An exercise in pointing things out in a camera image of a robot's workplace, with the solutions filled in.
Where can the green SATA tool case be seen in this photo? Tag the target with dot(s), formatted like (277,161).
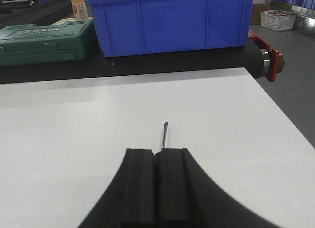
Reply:
(28,44)

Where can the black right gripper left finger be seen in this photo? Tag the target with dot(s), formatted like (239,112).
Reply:
(129,200)

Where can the red conveyor end bracket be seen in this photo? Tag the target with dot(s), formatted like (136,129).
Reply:
(272,59)

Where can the orange juice bottle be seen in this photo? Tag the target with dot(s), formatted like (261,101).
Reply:
(79,9)

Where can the screwdriver with green-black handle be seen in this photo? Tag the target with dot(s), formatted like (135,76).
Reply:
(165,127)

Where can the large blue plastic bin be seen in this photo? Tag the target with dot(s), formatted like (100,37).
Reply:
(137,27)

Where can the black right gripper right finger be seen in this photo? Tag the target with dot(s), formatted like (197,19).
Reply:
(188,198)

